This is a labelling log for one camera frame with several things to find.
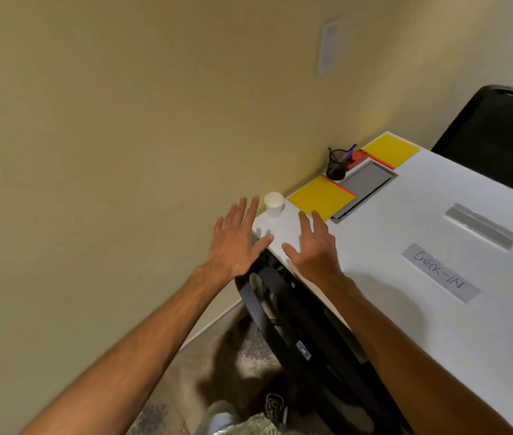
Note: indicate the person's left hand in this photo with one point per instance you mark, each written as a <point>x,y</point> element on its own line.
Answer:
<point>231,249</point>

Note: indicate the person's right hand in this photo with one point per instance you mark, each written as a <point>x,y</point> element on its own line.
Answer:
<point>317,260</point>

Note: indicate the person's left little finger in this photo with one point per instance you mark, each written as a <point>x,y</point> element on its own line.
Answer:
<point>219,226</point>

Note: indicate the person's left thumb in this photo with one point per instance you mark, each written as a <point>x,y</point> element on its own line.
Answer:
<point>263,244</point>

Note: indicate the person's right thumb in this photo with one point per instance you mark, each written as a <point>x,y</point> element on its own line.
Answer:
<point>291,254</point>

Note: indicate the person's right middle finger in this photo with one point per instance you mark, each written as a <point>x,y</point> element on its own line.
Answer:
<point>320,225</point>

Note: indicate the person's left middle finger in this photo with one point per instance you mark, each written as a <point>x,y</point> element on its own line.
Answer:
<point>241,212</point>

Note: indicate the person's right forearm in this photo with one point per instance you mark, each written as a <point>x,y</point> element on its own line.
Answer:
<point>401,357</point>

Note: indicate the person's left forearm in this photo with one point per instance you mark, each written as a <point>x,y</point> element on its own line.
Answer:
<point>138,353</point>

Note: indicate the yellow folder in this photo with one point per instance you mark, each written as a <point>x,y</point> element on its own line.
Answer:
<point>391,150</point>
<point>321,197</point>

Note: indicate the white paper cup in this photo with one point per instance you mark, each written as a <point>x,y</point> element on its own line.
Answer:
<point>274,204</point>

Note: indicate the red folder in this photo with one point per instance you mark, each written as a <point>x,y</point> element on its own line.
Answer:
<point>340,185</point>
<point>357,159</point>

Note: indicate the black mesh pen cup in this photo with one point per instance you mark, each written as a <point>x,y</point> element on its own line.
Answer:
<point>337,166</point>

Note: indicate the black pen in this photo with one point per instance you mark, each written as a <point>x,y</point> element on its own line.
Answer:
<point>331,154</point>

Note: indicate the purple pen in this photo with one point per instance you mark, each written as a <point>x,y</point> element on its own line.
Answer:
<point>350,152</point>

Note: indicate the white baseboard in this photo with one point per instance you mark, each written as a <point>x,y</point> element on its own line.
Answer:
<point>213,323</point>

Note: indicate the grey tape label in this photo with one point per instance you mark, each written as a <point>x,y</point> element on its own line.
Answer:
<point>440,273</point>

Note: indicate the black patterned shoe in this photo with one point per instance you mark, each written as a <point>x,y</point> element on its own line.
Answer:
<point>275,406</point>

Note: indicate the clear acrylic sign holder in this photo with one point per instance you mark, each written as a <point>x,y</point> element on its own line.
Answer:
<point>483,225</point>

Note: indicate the person's light patterned trousers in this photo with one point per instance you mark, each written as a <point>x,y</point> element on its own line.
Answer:
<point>256,428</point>

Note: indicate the black office chair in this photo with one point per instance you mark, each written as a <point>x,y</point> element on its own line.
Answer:
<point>496,135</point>

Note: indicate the black table frame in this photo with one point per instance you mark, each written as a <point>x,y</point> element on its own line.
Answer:
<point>306,330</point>

